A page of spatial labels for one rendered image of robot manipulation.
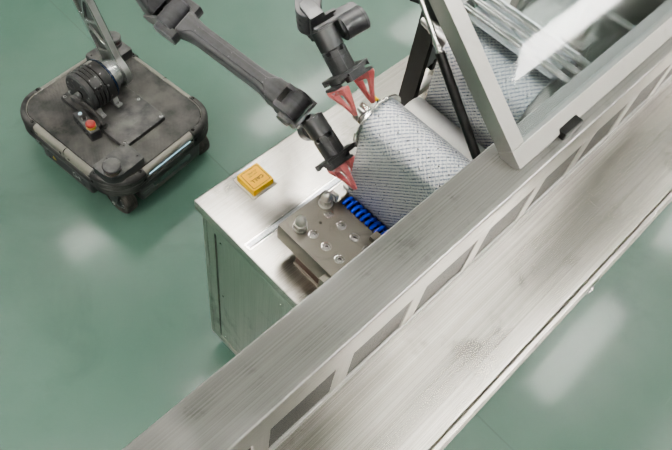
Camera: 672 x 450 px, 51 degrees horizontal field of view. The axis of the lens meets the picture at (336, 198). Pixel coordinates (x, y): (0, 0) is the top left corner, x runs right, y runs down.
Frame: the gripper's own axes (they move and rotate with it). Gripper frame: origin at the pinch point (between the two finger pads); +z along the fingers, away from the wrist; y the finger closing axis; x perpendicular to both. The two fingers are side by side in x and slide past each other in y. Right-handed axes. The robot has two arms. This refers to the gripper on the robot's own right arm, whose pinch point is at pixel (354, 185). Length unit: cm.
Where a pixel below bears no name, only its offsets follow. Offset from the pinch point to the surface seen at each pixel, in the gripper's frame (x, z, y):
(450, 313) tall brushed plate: 54, 18, 28
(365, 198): 1.4, 3.8, 0.2
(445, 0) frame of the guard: 75, -25, 14
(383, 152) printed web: 19.2, -5.1, 0.2
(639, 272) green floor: -58, 111, -124
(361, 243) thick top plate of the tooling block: 2.4, 11.7, 8.4
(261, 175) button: -24.9, -13.4, 8.4
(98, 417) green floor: -108, 28, 71
